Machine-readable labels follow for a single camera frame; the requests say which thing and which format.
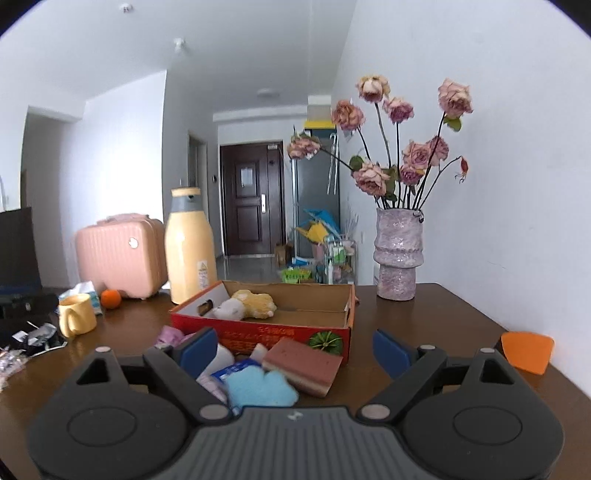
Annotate yellow black box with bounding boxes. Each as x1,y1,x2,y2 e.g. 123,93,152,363
304,105,335,132

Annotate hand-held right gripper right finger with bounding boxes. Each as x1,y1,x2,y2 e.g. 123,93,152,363
358,329,515,428

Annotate clear umbrella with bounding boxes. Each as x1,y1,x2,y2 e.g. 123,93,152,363
328,131,340,195

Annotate grey refrigerator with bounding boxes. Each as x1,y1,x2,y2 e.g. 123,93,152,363
291,129,341,259

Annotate grey interior door frame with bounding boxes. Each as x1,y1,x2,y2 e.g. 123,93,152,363
188,133,209,217

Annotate dark brown door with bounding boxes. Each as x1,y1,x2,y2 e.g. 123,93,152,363
220,141,286,258

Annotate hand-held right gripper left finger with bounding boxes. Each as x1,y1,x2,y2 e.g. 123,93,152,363
74,327,232,426

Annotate dried pink roses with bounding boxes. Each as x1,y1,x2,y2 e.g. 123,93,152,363
287,75,474,210

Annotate blue fluffy cloth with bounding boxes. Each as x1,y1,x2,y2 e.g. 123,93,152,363
225,369,300,411

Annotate white soft cloth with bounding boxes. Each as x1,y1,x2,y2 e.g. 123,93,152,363
210,344,237,377

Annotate tissue pack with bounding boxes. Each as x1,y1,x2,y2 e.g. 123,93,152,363
58,281,103,315

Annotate pink suitcase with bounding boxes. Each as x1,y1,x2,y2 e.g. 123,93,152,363
75,213,169,301

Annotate purple satin cloth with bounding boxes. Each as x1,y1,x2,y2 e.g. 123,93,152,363
154,325,195,349

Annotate yellow white plush toy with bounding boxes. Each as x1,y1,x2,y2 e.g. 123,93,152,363
212,290,278,320

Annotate pile of candy wrappers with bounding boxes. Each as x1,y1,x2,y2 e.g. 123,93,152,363
0,348,28,391

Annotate yellow thermos bottle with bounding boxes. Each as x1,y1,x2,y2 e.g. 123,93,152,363
164,186,219,305

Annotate orange black folded stand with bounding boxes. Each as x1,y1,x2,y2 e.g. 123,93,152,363
501,331,555,376

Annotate blue plastic package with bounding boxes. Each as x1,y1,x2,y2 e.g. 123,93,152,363
212,359,264,384

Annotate purple ceramic vase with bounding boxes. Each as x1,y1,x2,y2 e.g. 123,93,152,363
373,208,424,302

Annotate clear storage rack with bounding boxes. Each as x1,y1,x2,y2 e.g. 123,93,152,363
323,234,357,285

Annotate red cardboard box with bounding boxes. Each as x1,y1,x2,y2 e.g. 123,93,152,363
169,280,357,365

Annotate blue and yellow bags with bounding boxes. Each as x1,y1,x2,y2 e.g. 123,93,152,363
295,209,342,259

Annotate silver foil wrappers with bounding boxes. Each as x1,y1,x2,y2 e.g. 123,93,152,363
14,323,68,356

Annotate yellow mug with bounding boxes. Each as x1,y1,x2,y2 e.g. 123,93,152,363
58,294,98,337

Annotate pink layered sponge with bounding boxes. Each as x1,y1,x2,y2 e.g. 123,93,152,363
262,338,345,398

